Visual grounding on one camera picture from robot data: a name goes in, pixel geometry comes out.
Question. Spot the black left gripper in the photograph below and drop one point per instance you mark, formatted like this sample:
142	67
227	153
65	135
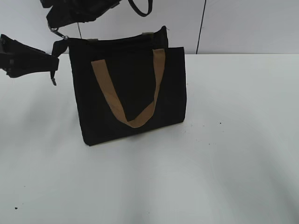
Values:
18	59

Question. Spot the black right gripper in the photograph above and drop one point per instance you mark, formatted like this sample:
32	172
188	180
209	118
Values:
66	12

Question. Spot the black tote bag tan handles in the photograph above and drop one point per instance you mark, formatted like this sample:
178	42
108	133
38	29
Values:
126	86

